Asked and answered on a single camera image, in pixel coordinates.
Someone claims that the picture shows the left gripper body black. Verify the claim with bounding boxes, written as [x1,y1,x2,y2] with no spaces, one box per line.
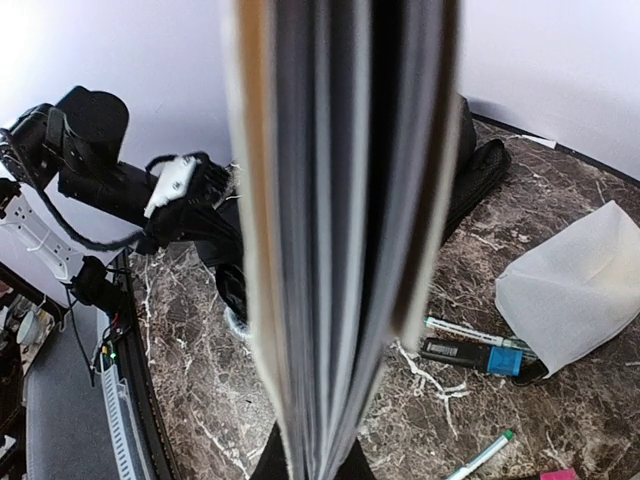
[136,152,242,253]

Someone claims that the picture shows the white slotted cable duct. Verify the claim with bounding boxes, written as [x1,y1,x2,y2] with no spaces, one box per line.
[97,309,156,480]

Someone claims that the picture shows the white tissue paper bag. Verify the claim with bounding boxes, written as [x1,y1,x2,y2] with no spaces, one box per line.
[495,201,639,377]

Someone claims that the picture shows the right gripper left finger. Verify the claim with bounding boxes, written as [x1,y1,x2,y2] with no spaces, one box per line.
[250,427,289,480]

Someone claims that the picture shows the white green pen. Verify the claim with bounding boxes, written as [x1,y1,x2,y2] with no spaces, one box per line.
[446,429,514,480]
[424,316,532,353]

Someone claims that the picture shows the black marker blue cap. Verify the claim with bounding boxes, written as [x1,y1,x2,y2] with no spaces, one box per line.
[419,337,523,377]

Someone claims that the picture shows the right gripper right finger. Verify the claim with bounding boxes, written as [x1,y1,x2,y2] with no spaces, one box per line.
[335,442,375,480]

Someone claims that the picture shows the pink sticky notes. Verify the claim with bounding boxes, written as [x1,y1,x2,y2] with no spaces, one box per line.
[538,468,577,480]

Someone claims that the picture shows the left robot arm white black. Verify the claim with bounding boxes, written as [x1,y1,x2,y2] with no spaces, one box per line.
[1,86,247,317]

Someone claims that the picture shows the black student backpack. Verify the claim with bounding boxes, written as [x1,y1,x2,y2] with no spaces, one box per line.
[195,98,511,339]

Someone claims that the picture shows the dog picture book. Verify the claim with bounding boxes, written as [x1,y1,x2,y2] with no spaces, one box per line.
[222,1,460,479]

